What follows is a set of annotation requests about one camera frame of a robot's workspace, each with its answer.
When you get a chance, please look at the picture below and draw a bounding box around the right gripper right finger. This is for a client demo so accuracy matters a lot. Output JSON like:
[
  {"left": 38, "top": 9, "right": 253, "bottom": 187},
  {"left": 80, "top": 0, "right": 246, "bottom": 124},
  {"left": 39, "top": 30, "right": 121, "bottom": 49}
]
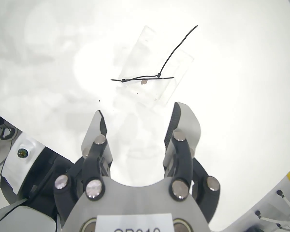
[{"left": 162, "top": 102, "right": 221, "bottom": 224}]

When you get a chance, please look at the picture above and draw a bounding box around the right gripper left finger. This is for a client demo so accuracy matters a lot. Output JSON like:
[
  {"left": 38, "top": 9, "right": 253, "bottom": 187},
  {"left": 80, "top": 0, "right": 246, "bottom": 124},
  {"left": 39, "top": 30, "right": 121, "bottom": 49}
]
[{"left": 54, "top": 110, "right": 113, "bottom": 222}]

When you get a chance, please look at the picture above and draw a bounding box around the thin black zip tie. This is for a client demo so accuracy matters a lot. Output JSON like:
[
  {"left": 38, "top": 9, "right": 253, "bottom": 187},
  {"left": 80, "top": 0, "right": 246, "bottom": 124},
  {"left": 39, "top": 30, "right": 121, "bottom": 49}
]
[
  {"left": 111, "top": 74, "right": 175, "bottom": 83},
  {"left": 157, "top": 25, "right": 199, "bottom": 78}
]

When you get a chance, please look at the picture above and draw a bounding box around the robot body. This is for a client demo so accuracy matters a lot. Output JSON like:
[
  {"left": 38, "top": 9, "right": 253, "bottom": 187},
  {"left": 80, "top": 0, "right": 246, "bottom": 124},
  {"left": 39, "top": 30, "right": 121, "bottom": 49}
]
[{"left": 0, "top": 131, "right": 77, "bottom": 232}]

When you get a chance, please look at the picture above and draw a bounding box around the clear plastic plate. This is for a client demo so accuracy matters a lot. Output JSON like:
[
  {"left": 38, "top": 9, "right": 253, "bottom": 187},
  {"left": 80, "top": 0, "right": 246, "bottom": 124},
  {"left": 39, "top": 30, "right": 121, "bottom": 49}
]
[{"left": 120, "top": 25, "right": 194, "bottom": 108}]

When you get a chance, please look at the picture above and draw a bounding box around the thin white cable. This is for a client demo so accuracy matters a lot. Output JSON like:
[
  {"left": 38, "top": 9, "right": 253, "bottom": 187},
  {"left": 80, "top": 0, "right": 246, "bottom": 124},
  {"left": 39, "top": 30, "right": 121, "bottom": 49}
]
[{"left": 277, "top": 190, "right": 290, "bottom": 222}]

